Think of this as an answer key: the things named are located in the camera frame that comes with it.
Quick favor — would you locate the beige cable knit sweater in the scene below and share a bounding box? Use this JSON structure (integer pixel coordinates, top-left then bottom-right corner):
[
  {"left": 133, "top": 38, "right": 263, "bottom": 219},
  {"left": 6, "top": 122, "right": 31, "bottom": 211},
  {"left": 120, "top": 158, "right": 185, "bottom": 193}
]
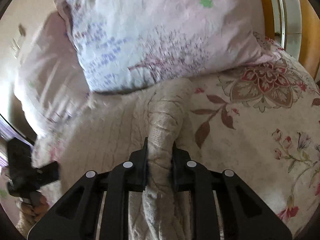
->
[{"left": 16, "top": 78, "right": 198, "bottom": 240}]

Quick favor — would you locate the dark television screen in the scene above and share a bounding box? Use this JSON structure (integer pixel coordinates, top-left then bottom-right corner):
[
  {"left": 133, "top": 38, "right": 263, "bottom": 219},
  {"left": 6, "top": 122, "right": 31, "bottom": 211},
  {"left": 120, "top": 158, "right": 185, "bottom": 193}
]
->
[{"left": 0, "top": 115, "right": 34, "bottom": 146}]

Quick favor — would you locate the left floral pink pillow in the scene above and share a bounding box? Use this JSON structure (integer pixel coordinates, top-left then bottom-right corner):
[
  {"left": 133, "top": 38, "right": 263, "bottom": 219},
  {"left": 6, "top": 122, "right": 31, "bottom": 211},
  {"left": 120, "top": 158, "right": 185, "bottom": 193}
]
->
[{"left": 13, "top": 11, "right": 96, "bottom": 140}]

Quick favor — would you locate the floral bed quilt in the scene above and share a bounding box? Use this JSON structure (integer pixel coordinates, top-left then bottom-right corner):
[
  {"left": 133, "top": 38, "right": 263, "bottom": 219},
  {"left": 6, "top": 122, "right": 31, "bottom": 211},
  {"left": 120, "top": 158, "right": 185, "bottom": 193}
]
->
[{"left": 175, "top": 32, "right": 320, "bottom": 238}]

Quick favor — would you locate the person left hand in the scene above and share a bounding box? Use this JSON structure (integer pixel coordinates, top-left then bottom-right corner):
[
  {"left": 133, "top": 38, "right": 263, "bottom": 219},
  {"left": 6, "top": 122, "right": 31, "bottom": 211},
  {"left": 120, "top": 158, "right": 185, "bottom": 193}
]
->
[{"left": 17, "top": 193, "right": 49, "bottom": 224}]

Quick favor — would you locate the wooden headboard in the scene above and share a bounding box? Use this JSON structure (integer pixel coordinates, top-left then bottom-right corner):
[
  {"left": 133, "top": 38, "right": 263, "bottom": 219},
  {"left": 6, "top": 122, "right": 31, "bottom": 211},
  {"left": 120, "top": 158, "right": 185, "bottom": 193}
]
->
[{"left": 251, "top": 0, "right": 319, "bottom": 82}]

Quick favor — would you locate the right floral blue pillow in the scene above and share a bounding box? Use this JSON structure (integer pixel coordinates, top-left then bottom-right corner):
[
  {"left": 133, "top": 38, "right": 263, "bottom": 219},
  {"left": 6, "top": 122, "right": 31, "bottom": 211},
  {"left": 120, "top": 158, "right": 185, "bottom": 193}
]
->
[{"left": 54, "top": 0, "right": 275, "bottom": 93}]

